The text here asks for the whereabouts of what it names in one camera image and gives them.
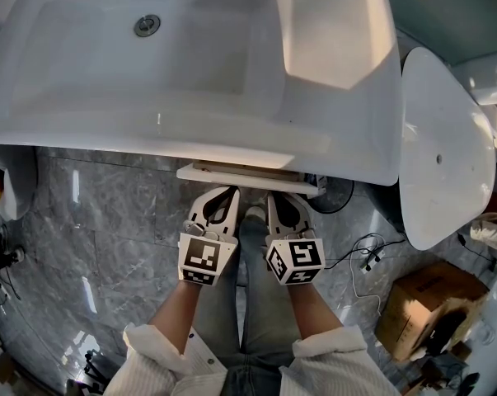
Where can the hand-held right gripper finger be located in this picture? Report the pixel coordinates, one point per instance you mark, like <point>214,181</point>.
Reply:
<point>272,217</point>
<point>306,221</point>

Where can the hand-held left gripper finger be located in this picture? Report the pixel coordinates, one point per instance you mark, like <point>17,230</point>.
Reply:
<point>233,217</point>
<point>195,210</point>

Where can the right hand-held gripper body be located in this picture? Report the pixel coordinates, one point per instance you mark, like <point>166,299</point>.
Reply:
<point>299,256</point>

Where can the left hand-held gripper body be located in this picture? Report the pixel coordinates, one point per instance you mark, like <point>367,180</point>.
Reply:
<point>198,256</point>

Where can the person's left forearm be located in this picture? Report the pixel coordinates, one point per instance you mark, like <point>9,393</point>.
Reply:
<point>178,316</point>

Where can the person's right forearm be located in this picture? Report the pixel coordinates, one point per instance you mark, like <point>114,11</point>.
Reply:
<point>314,312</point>

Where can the person's grey shoe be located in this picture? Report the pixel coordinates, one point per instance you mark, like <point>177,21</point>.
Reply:
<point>255,213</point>

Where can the person's blue jeans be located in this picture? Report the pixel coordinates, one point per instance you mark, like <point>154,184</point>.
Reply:
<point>264,303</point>

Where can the person's cream knit top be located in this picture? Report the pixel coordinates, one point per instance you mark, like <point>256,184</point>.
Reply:
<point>334,369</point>

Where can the large cardboard box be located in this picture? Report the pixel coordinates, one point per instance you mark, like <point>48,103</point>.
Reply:
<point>413,299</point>

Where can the white ceramic sink basin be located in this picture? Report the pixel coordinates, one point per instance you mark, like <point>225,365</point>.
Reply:
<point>149,97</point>

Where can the black chair base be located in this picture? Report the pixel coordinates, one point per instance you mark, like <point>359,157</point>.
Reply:
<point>92,365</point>

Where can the white and green bathtub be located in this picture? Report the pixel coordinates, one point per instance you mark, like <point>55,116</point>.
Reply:
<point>442,138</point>

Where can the grey bean bag chair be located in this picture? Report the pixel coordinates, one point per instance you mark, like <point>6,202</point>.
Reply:
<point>19,180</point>

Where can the metal sink drain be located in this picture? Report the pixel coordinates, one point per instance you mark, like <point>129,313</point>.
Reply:
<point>146,25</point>

